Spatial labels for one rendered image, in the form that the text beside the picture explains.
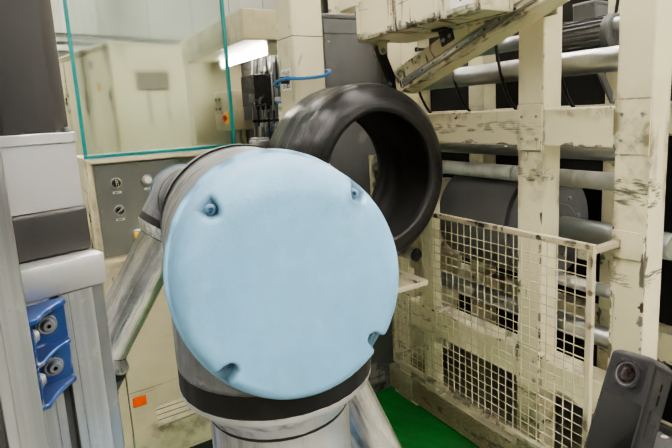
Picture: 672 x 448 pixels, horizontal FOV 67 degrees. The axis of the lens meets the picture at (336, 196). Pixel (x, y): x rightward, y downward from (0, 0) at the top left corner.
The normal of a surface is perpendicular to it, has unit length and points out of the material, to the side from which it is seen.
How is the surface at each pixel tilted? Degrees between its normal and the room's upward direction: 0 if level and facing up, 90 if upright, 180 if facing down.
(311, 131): 66
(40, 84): 90
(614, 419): 59
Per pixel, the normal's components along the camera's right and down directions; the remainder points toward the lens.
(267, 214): 0.34, 0.01
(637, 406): -0.85, -0.42
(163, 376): 0.52, 0.11
